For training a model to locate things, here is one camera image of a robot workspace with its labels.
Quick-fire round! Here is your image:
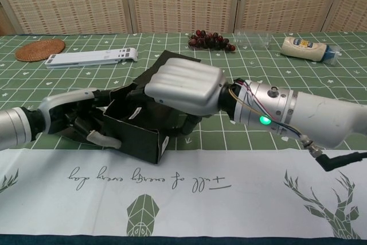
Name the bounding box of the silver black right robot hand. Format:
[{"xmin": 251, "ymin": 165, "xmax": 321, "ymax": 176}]
[{"xmin": 126, "ymin": 57, "xmax": 230, "ymax": 137}]

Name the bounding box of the bunch of red grapes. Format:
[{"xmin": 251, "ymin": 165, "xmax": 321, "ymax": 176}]
[{"xmin": 188, "ymin": 29, "xmax": 236, "ymax": 53}]

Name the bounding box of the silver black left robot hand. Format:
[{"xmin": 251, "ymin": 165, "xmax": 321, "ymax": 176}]
[{"xmin": 37, "ymin": 87, "xmax": 123, "ymax": 150}]

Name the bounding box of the green checked deer tablecloth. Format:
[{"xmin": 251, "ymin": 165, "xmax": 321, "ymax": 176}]
[{"xmin": 0, "ymin": 31, "xmax": 367, "ymax": 245}]

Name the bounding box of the black cardboard box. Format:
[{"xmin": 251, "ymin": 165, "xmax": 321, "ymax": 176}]
[{"xmin": 58, "ymin": 50, "xmax": 201, "ymax": 165}]

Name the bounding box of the clear plastic cup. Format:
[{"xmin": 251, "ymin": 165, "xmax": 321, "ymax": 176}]
[{"xmin": 232, "ymin": 30, "xmax": 272, "ymax": 49}]

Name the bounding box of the white folding laptop stand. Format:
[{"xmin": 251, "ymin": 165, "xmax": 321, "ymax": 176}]
[{"xmin": 45, "ymin": 48, "xmax": 138, "ymax": 69}]

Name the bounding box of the round woven rattan coaster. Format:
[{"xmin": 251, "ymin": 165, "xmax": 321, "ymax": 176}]
[{"xmin": 15, "ymin": 40, "xmax": 66, "ymax": 63}]

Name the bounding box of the mayonnaise squeeze bottle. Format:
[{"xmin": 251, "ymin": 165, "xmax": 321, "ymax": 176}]
[{"xmin": 280, "ymin": 37, "xmax": 342, "ymax": 66}]

